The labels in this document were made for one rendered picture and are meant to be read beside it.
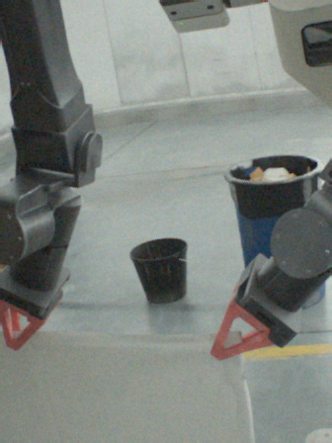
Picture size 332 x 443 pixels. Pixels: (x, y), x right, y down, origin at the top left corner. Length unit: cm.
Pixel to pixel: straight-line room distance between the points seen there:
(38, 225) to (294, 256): 24
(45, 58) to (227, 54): 815
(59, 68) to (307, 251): 28
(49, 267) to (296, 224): 28
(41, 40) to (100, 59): 860
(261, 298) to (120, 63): 854
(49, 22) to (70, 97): 8
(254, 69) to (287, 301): 812
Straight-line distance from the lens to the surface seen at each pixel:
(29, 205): 60
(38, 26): 57
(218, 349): 66
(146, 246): 345
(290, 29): 92
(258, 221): 285
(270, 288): 60
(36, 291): 69
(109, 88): 918
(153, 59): 893
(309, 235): 51
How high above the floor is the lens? 139
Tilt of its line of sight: 18 degrees down
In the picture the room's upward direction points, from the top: 10 degrees counter-clockwise
